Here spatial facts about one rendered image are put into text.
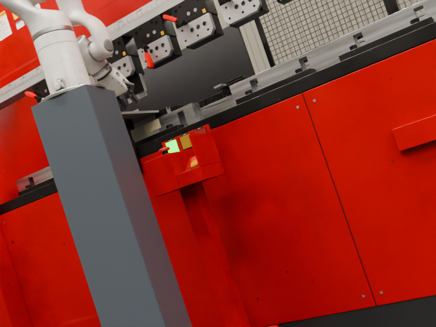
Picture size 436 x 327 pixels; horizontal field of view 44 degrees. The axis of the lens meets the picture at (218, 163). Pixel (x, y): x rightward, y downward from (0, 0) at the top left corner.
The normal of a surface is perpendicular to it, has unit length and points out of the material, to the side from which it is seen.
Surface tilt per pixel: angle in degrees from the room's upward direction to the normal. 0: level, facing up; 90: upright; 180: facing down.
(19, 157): 90
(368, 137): 90
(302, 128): 90
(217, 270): 90
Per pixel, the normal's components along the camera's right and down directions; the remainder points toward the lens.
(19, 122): 0.83, -0.30
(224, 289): -0.43, 0.11
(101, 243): -0.24, 0.04
